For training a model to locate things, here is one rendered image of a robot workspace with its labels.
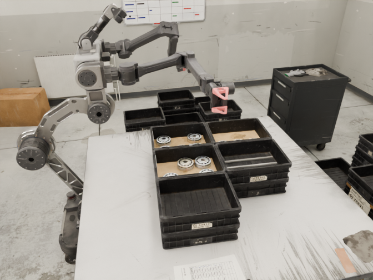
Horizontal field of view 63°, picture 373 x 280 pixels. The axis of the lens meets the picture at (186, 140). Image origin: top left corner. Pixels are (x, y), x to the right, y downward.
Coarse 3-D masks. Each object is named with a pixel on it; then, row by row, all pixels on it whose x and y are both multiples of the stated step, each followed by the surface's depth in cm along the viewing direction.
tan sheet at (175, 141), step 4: (156, 140) 221; (172, 140) 220; (176, 140) 220; (180, 140) 220; (184, 140) 220; (204, 140) 220; (156, 144) 216; (172, 144) 215; (176, 144) 215; (180, 144) 215; (184, 144) 215; (188, 144) 215
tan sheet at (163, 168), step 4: (212, 160) 198; (160, 164) 195; (164, 164) 195; (168, 164) 195; (172, 164) 195; (176, 164) 195; (212, 164) 194; (160, 168) 192; (164, 168) 192; (168, 168) 192; (172, 168) 191; (176, 168) 191; (196, 168) 191; (208, 168) 191; (212, 168) 191; (160, 172) 188; (164, 172) 188; (168, 172) 188; (172, 172) 188; (176, 172) 188; (180, 172) 188; (184, 172) 188; (188, 172) 188; (192, 172) 188; (196, 172) 188; (160, 176) 185
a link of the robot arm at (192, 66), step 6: (186, 54) 172; (192, 54) 169; (186, 60) 170; (192, 60) 168; (186, 66) 172; (192, 66) 161; (198, 66) 160; (192, 72) 160; (198, 72) 152; (204, 72) 151; (198, 78) 149; (204, 84) 142; (204, 90) 143
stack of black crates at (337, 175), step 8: (320, 160) 274; (328, 160) 275; (336, 160) 277; (344, 160) 274; (328, 168) 281; (336, 168) 281; (344, 168) 274; (336, 176) 271; (344, 176) 271; (344, 184) 261
